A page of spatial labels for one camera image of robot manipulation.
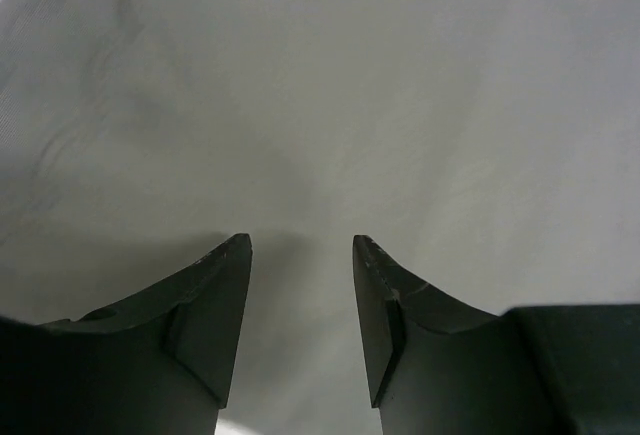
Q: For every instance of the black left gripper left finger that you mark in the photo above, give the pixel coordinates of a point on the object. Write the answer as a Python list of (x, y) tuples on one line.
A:
[(159, 361)]

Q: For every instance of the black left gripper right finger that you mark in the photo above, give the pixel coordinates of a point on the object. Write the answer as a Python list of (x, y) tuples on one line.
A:
[(436, 365)]

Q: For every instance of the grey cloth placemat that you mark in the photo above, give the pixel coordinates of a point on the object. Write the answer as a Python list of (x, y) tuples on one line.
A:
[(489, 146)]

